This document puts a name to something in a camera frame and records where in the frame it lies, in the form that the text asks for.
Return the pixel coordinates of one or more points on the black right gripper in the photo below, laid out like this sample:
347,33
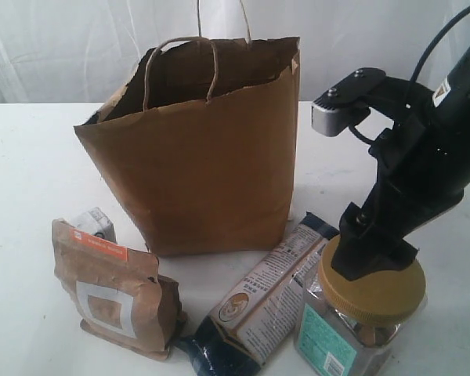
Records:
419,177

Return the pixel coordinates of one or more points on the gold lid plastic jar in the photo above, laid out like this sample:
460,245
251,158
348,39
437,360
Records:
349,327

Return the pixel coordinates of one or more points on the dark blue biscuit packet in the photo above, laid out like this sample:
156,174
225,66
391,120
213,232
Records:
248,325

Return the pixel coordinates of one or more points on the brown kraft pouch orange label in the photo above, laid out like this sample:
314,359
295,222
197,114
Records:
118,292

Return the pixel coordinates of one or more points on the brown paper bag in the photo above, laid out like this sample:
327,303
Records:
199,145

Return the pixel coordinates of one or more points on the small white carton box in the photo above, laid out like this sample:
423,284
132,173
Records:
95,222

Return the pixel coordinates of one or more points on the white curtain backdrop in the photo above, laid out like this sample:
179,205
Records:
82,51

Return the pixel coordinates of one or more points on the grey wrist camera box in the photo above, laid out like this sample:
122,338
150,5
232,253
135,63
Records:
330,122

